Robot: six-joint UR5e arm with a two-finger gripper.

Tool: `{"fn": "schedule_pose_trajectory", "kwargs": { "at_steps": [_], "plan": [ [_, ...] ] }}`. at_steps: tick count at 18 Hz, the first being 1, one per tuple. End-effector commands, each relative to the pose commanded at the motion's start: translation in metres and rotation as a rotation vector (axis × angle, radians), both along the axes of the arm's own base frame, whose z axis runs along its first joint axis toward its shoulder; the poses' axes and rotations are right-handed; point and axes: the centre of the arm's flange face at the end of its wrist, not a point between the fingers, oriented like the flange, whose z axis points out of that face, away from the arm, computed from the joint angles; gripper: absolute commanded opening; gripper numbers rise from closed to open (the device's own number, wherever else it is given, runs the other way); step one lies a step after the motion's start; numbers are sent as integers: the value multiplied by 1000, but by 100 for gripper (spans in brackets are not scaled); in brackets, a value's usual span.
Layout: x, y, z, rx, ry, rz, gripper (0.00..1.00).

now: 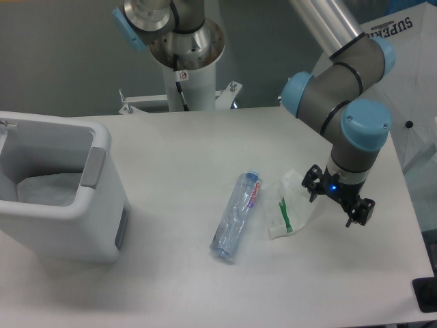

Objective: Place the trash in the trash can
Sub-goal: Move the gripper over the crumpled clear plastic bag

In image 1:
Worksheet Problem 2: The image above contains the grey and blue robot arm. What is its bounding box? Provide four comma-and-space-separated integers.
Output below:
112, 1, 396, 225

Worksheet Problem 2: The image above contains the crushed clear plastic bottle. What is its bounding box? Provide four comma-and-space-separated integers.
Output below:
209, 169, 262, 264

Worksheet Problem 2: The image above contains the clear plastic wrapper green print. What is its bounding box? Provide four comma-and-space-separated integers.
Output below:
263, 169, 319, 239

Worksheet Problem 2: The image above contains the white trash can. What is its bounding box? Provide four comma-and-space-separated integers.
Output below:
1, 111, 130, 262

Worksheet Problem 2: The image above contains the white trash bag liner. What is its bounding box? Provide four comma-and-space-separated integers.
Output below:
17, 173, 81, 207

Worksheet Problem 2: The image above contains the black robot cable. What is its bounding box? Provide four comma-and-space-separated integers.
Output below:
172, 53, 190, 112

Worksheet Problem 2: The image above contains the black device at table edge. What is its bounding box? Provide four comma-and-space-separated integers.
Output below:
412, 277, 436, 313

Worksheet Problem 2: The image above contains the white umbrella with lettering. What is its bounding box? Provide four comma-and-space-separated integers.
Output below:
312, 2, 437, 172

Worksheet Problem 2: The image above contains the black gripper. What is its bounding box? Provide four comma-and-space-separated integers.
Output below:
302, 164, 376, 228

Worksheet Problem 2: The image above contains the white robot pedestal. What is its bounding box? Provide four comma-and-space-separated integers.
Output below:
119, 63, 242, 115

